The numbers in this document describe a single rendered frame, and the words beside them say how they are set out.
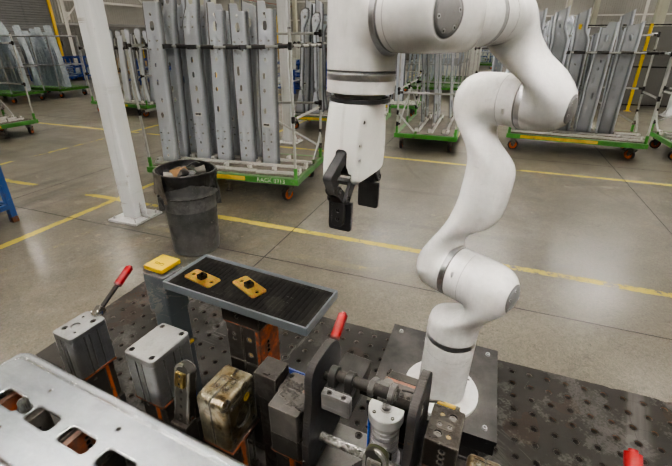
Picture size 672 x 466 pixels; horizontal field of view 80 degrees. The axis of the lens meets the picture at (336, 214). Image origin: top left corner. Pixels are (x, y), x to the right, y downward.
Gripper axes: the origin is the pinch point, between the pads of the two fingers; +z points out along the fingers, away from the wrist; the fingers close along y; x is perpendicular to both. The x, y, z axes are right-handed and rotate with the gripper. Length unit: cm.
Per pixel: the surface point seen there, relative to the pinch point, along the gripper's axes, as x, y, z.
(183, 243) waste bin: -219, -154, 131
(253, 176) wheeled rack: -249, -286, 116
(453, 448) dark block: 18.8, 3.9, 31.8
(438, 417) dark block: 15.7, -0.2, 31.8
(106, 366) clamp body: -61, 6, 52
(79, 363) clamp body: -61, 12, 46
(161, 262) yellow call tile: -55, -9, 29
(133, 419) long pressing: -37, 16, 45
